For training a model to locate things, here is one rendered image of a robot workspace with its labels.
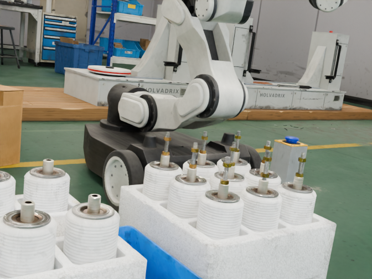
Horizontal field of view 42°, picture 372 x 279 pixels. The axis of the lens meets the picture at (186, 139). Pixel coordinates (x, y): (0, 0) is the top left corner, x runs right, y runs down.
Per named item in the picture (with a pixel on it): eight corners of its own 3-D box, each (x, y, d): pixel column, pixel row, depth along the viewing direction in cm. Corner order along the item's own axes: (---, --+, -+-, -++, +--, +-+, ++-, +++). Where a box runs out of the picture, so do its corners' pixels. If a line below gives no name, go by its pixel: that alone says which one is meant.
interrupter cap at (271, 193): (249, 197, 106) (249, 194, 106) (242, 186, 113) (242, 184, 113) (282, 200, 107) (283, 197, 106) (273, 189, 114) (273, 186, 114)
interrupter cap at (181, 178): (168, 179, 112) (168, 176, 111) (187, 175, 117) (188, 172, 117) (194, 189, 107) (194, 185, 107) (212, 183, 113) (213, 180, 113)
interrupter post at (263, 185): (258, 195, 108) (260, 180, 108) (255, 191, 111) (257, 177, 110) (268, 195, 109) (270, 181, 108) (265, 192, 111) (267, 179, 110)
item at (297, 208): (280, 267, 114) (293, 195, 110) (258, 249, 122) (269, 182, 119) (312, 263, 118) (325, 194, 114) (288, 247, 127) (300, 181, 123)
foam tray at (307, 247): (114, 249, 128) (120, 185, 125) (226, 230, 151) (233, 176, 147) (200, 329, 97) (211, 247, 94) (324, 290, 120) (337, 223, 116)
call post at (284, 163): (257, 238, 148) (273, 140, 141) (274, 235, 152) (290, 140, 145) (274, 248, 142) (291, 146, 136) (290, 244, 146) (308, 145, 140)
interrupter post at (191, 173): (183, 180, 112) (185, 167, 111) (189, 179, 114) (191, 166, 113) (191, 184, 111) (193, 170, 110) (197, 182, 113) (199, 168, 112)
